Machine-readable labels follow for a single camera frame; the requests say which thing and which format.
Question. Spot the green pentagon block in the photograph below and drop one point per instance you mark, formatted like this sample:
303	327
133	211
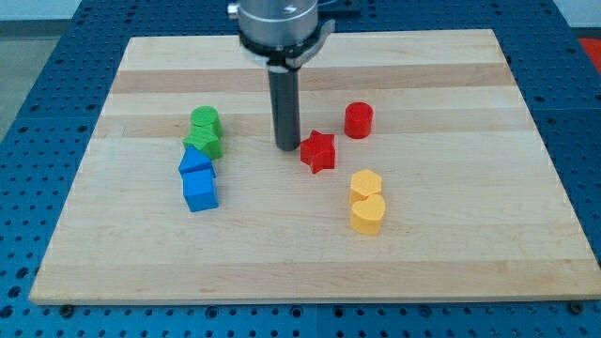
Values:
205	140

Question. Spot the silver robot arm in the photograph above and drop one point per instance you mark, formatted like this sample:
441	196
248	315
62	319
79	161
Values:
282	35

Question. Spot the red cylinder block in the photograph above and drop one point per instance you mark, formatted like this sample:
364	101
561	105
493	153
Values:
358	120

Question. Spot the yellow hexagon block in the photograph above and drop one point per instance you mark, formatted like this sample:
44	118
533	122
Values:
363	184

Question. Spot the light wooden board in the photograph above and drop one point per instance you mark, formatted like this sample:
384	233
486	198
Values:
475	210

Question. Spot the blue triangle block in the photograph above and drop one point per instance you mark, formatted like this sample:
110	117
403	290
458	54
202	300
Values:
194	160

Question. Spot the red star block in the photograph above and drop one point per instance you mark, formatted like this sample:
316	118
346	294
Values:
318	151

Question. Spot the blue cube block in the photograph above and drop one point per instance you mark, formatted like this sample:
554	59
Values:
199	190

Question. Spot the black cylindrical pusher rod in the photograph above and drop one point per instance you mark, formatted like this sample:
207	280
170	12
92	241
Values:
285	106

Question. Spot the black pusher mount clamp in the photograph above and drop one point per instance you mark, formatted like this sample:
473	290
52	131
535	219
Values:
287	58

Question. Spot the green cylinder block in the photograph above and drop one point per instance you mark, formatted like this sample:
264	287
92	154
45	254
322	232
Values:
207	116

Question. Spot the yellow heart block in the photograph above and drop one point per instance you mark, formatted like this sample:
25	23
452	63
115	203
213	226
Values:
367	215

